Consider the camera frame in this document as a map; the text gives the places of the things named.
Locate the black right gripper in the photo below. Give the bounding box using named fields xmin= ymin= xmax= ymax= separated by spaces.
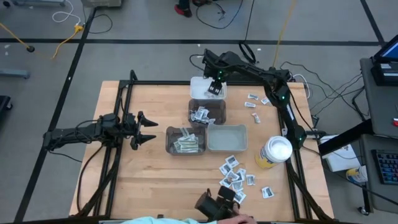
xmin=203 ymin=64 xmax=227 ymax=95

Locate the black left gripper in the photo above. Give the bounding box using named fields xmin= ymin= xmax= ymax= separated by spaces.
xmin=119 ymin=111 xmax=159 ymax=150

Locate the white plastic bin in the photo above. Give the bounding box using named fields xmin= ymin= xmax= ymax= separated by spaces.
xmin=189 ymin=76 xmax=227 ymax=100

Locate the smoky transparent plastic bin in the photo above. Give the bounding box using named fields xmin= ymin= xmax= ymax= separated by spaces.
xmin=165 ymin=126 xmax=206 ymax=156
xmin=188 ymin=98 xmax=227 ymax=126

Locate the light grey plastic bin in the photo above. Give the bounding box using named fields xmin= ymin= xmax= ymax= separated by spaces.
xmin=206 ymin=123 xmax=248 ymax=152

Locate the person's shoe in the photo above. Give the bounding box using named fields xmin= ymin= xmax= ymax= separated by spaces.
xmin=174 ymin=3 xmax=193 ymax=18

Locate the disinfecting wipes canister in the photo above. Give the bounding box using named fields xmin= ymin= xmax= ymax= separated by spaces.
xmin=254 ymin=135 xmax=293 ymax=169

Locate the dark rounded object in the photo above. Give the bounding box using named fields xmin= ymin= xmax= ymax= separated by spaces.
xmin=194 ymin=185 xmax=241 ymax=222

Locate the person's hand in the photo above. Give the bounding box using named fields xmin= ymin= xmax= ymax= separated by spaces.
xmin=217 ymin=213 xmax=257 ymax=224

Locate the black support beam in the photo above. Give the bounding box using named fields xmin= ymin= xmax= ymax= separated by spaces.
xmin=317 ymin=118 xmax=374 ymax=157

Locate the grey metal bar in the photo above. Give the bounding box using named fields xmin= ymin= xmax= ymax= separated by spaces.
xmin=0 ymin=68 xmax=30 ymax=80

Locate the grey cart top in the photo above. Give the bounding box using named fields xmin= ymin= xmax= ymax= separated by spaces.
xmin=359 ymin=57 xmax=398 ymax=138

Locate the black device box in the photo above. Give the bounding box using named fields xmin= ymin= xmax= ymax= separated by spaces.
xmin=369 ymin=59 xmax=398 ymax=86

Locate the laptop with blue screen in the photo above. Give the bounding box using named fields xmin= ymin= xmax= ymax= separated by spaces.
xmin=372 ymin=34 xmax=398 ymax=62

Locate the black keyboard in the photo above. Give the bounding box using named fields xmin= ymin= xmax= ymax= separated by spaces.
xmin=371 ymin=148 xmax=398 ymax=185

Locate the grey desk surface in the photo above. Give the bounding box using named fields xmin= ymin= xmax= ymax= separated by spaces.
xmin=359 ymin=133 xmax=398 ymax=214

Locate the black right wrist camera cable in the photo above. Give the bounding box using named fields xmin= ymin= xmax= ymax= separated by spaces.
xmin=188 ymin=54 xmax=206 ymax=73

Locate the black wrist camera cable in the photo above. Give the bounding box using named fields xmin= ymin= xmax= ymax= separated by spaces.
xmin=188 ymin=54 xmax=206 ymax=73
xmin=73 ymin=119 xmax=108 ymax=138

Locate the coiled black cable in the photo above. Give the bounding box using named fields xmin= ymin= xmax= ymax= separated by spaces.
xmin=238 ymin=42 xmax=257 ymax=65

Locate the black left wrist camera cable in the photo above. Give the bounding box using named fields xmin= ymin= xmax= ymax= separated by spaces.
xmin=73 ymin=119 xmax=108 ymax=138

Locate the tangled black floor cable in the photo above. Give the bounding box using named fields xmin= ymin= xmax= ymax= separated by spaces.
xmin=195 ymin=0 xmax=246 ymax=30

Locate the black hanging cable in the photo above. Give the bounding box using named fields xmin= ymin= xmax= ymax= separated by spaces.
xmin=244 ymin=0 xmax=255 ymax=43

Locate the black arm base cable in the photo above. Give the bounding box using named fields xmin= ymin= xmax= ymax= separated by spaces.
xmin=76 ymin=144 xmax=106 ymax=214

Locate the yellow hanging cable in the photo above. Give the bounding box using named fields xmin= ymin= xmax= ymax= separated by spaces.
xmin=272 ymin=0 xmax=297 ymax=70

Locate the thin black floor cable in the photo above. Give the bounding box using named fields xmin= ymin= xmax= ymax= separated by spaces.
xmin=83 ymin=14 xmax=113 ymax=35

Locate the yellow floor extension cable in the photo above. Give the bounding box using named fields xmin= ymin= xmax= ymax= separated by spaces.
xmin=0 ymin=23 xmax=85 ymax=60

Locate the black cable bundle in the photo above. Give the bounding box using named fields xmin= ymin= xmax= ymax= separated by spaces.
xmin=279 ymin=60 xmax=366 ymax=121

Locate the white floor cable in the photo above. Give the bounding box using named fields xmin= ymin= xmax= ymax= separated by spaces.
xmin=51 ymin=0 xmax=82 ymax=26

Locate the grey metal rail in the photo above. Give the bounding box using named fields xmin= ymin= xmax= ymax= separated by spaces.
xmin=11 ymin=0 xmax=66 ymax=7

